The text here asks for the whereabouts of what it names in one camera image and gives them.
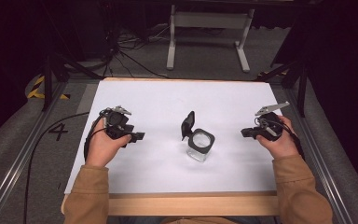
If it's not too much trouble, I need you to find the black tripod stand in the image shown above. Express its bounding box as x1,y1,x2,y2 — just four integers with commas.
254,57,310,119
41,50,104,112

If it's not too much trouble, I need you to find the person's right hand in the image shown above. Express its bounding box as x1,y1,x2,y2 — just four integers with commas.
255,115,300,161

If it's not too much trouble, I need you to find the wooden table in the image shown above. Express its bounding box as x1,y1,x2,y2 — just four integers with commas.
60,77,282,217

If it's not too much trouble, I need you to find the white sheet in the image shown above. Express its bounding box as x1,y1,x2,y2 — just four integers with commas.
63,79,282,195

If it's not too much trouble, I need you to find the bundle of black floor cables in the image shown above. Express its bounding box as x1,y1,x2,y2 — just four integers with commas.
101,21,172,79

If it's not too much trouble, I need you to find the person's left hand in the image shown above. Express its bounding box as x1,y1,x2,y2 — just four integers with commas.
85,119,132,169

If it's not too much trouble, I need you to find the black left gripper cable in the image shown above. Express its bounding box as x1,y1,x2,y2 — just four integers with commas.
22,111,110,224

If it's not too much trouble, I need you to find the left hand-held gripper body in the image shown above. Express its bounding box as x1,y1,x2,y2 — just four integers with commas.
101,105,135,140

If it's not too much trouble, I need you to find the clear jar with black flip lid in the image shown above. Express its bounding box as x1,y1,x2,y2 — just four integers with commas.
180,110,216,163

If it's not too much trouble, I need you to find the white metal stand frame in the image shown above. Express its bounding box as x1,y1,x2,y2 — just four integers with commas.
166,4,255,74

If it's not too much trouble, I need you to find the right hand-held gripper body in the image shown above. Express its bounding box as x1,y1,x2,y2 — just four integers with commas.
254,101,291,142

